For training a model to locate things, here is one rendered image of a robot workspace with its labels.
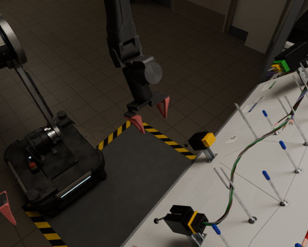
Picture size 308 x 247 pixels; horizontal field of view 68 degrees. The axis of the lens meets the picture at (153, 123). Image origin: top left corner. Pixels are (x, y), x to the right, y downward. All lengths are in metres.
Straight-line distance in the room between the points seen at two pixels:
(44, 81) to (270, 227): 2.63
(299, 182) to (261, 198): 0.08
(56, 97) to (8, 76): 0.75
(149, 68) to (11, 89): 2.41
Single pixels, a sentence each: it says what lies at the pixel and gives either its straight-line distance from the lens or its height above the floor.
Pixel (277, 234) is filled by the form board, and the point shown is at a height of 1.17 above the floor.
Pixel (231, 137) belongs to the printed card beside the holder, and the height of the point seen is 0.94.
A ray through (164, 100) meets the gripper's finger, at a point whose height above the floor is 1.12.
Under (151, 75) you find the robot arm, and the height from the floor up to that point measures 1.24.
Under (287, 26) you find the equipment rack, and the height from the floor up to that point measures 1.15.
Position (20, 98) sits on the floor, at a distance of 2.74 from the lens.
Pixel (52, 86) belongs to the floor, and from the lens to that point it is 2.74.
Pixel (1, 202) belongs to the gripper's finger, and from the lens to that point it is 0.61.
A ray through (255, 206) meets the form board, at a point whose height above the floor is 1.11.
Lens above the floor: 1.60
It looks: 49 degrees down
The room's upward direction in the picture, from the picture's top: straight up
